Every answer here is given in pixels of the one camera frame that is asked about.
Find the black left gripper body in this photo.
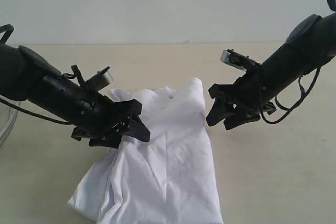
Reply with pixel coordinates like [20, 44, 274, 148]
[71, 95, 129, 148]

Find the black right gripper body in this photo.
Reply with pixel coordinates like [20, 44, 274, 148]
[224, 70, 276, 130]

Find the white t-shirt red print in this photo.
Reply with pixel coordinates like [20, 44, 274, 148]
[68, 78, 223, 223]

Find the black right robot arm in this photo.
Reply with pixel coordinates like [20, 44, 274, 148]
[206, 14, 335, 130]

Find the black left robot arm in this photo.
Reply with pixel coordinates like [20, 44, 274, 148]
[1, 44, 150, 148]

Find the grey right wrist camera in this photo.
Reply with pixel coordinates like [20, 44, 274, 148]
[220, 49, 259, 72]

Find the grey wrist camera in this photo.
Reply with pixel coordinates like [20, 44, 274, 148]
[86, 66, 113, 91]
[220, 49, 259, 72]

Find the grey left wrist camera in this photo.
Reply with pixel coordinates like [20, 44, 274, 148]
[86, 66, 113, 91]

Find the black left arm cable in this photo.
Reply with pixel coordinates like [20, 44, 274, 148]
[0, 24, 87, 125]

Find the metal wire mesh basket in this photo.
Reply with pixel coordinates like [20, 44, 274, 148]
[0, 103, 18, 146]

